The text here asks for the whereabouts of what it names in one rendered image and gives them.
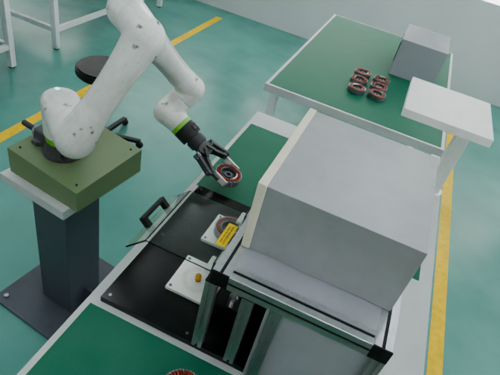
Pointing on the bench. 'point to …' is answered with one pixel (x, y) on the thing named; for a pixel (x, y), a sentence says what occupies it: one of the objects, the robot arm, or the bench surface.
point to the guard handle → (152, 211)
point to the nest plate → (187, 282)
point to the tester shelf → (307, 300)
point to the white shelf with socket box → (449, 120)
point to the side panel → (305, 353)
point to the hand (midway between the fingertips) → (228, 174)
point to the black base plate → (124, 295)
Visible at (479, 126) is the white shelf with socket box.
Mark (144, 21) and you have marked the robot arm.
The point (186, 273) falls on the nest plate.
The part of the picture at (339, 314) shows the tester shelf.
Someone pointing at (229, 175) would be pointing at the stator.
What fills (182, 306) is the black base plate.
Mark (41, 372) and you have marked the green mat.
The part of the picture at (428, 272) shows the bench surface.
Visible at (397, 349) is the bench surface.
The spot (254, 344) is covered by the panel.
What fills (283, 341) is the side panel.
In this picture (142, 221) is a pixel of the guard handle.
